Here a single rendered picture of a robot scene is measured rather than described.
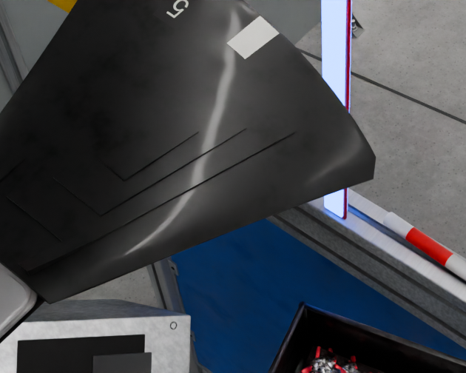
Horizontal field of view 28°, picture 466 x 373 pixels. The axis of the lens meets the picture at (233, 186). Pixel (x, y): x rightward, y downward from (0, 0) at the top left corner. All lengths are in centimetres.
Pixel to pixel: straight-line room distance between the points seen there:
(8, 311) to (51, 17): 108
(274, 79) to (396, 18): 177
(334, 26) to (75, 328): 29
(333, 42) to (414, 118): 141
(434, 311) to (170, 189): 43
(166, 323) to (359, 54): 163
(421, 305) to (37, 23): 85
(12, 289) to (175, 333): 20
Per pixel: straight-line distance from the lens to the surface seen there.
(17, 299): 51
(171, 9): 60
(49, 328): 64
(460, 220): 196
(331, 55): 73
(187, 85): 57
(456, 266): 86
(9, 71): 153
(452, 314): 89
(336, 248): 94
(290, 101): 58
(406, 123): 211
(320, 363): 84
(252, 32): 60
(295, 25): 217
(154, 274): 141
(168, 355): 68
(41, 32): 155
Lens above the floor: 160
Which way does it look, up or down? 53 degrees down
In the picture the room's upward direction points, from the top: 8 degrees counter-clockwise
